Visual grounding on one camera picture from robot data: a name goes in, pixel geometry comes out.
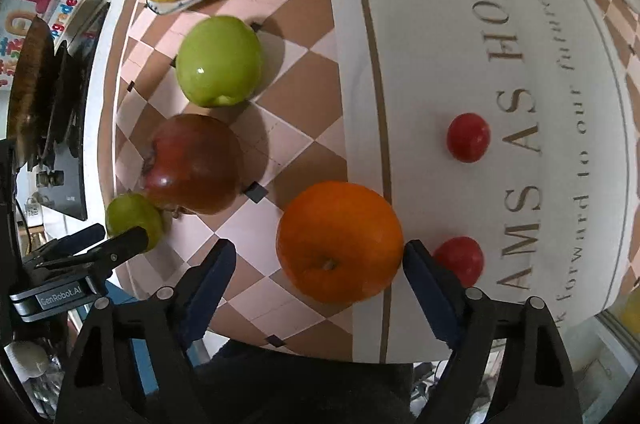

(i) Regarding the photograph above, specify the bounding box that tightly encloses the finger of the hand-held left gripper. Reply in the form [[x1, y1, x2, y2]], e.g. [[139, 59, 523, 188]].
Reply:
[[35, 227, 150, 277], [20, 224, 107, 266]]

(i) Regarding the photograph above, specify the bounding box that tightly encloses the dark wok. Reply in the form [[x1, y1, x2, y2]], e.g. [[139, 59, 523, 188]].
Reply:
[[7, 16, 57, 166]]

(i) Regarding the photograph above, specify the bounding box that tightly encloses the large orange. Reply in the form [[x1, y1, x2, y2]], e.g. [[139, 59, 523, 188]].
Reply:
[[276, 181, 405, 303]]

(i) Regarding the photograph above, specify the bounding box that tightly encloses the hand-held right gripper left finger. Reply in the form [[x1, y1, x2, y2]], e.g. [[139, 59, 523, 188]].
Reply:
[[57, 238, 238, 424]]

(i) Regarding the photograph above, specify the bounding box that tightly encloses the green apple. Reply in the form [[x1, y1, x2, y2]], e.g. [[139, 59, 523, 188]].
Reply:
[[175, 15, 264, 107]]

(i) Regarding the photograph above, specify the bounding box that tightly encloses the black gas cooktop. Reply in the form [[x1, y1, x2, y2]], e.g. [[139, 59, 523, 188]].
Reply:
[[36, 2, 112, 221]]

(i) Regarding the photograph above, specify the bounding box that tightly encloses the white round object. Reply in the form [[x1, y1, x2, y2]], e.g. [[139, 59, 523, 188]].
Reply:
[[5, 340, 50, 378]]

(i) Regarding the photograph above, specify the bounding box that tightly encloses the small green fruit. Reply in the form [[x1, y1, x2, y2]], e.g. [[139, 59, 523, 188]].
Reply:
[[105, 193, 165, 252]]

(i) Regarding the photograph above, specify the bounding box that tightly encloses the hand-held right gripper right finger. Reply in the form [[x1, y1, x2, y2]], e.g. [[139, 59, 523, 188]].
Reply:
[[402, 239, 583, 424]]

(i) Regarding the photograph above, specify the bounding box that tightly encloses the checked printed tablecloth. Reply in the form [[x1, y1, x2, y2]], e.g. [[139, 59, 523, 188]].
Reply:
[[97, 0, 640, 365]]

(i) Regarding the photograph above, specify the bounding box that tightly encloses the dark red apple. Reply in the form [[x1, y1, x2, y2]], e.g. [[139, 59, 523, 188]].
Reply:
[[141, 113, 245, 216]]

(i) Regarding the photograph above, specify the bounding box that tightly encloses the red cherry tomato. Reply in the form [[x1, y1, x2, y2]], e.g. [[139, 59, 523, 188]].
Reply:
[[433, 236, 484, 288], [446, 113, 491, 163]]

